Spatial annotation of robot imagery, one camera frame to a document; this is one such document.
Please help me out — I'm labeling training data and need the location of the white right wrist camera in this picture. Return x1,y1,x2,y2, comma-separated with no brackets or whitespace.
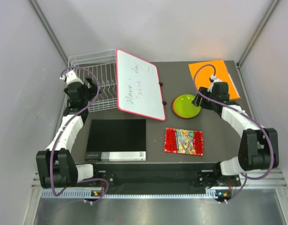
207,75,222,92

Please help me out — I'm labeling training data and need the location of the grey slotted cable duct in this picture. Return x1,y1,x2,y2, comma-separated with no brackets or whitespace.
40,188,233,200

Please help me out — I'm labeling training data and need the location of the black flat box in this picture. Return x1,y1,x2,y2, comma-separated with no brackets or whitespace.
85,119,146,162

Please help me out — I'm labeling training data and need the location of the lime green plate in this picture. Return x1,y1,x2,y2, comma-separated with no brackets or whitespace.
174,94,195,107

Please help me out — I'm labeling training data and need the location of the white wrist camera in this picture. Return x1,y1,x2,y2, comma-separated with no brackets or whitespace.
60,70,84,86
207,75,222,92

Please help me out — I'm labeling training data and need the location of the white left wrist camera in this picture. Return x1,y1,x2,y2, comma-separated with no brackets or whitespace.
60,70,84,86

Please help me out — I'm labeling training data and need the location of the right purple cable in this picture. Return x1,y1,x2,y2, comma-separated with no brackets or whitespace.
193,64,276,202

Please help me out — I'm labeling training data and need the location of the white wire dish rack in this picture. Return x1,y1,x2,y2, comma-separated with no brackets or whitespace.
68,49,117,112

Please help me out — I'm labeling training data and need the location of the orange paper folder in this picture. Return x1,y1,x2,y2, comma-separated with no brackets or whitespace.
188,60,241,100

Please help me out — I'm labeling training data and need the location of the orange plate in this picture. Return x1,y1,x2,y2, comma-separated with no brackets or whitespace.
171,99,179,117

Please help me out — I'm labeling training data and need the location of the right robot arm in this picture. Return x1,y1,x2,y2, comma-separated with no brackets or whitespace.
192,82,279,186

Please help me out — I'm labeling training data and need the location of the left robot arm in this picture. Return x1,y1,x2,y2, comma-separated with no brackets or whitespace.
36,70,100,188

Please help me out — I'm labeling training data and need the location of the red floral plate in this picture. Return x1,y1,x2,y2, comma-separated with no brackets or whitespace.
175,106,201,119

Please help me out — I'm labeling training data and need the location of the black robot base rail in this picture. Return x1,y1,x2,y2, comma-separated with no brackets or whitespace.
94,163,241,194

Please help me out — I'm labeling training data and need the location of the pink framed whiteboard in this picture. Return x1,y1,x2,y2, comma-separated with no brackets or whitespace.
116,49,166,121

